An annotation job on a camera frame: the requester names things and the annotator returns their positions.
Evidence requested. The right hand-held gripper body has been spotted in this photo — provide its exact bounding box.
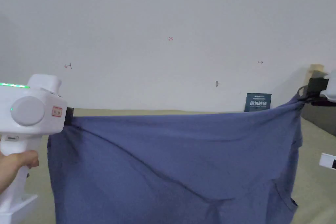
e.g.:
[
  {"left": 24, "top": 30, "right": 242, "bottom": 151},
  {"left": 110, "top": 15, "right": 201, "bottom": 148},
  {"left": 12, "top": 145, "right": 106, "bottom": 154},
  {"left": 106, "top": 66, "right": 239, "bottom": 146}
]
[{"left": 307, "top": 69, "right": 336, "bottom": 170}]

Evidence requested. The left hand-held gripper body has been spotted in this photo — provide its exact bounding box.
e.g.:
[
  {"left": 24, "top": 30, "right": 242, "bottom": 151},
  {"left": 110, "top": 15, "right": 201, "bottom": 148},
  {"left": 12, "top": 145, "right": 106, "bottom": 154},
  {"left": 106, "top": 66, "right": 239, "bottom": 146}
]
[{"left": 0, "top": 74, "right": 75, "bottom": 224}]

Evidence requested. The dark blue shirt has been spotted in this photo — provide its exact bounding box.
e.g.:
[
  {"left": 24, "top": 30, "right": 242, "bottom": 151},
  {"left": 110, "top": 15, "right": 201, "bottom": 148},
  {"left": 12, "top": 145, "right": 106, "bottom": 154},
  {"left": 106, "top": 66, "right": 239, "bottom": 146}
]
[{"left": 47, "top": 95, "right": 306, "bottom": 224}]

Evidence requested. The person's left hand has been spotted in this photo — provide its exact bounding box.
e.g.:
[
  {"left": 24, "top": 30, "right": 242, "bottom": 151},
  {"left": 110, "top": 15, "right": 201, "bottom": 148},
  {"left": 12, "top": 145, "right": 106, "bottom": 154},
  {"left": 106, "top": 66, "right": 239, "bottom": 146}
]
[{"left": 0, "top": 150, "right": 40, "bottom": 193}]

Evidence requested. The grey padded headboard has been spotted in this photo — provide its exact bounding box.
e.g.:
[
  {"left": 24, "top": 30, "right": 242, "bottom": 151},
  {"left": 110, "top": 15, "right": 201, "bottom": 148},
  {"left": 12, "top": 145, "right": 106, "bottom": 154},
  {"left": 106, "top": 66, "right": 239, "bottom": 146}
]
[{"left": 300, "top": 100, "right": 336, "bottom": 137}]

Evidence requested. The dark printed card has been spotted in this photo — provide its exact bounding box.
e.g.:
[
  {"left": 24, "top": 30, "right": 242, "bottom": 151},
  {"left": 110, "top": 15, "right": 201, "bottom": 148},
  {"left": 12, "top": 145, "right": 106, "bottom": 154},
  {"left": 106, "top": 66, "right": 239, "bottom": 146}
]
[{"left": 244, "top": 93, "right": 272, "bottom": 112}]

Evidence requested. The pale wooden post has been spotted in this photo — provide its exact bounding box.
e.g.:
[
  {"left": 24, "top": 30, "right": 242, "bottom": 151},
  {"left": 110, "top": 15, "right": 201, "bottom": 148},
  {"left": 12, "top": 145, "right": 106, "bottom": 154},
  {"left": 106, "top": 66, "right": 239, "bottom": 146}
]
[{"left": 304, "top": 63, "right": 326, "bottom": 89}]

